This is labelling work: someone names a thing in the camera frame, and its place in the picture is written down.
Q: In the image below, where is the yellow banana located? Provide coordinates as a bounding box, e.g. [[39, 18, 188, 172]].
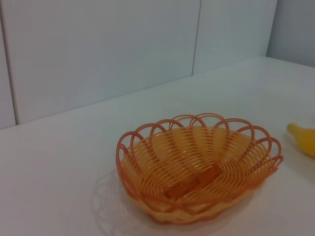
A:
[[286, 122, 315, 158]]

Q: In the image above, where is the orange woven plastic basket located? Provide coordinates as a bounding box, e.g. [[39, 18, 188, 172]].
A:
[[115, 112, 284, 226]]

